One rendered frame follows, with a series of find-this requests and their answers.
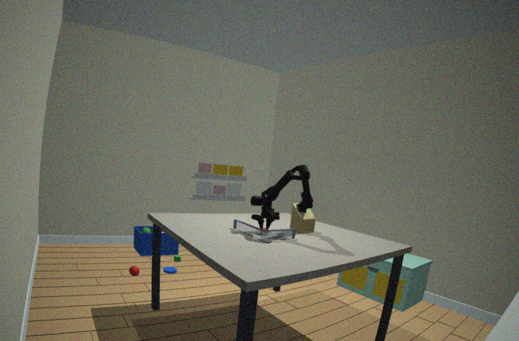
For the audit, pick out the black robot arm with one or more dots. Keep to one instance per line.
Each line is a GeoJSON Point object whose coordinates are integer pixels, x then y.
{"type": "Point", "coordinates": [273, 192]}

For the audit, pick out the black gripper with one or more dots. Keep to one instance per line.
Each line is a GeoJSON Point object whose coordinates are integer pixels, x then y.
{"type": "Point", "coordinates": [260, 220]}

